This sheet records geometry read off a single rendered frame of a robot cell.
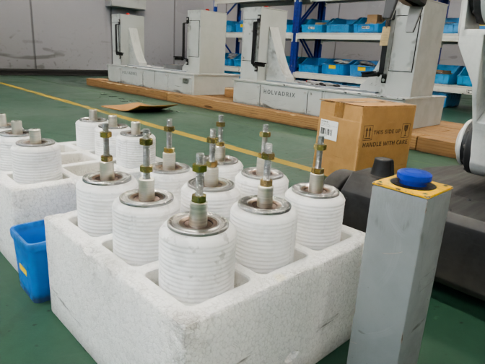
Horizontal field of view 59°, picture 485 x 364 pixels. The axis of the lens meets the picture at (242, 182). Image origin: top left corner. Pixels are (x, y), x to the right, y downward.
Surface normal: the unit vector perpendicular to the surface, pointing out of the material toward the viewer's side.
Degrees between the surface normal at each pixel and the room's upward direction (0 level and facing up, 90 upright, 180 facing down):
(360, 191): 46
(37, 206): 90
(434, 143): 90
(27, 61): 90
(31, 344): 0
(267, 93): 90
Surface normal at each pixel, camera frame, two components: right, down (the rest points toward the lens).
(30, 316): 0.05, -0.96
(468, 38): -0.72, 0.31
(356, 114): -0.87, 0.10
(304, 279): 0.69, 0.24
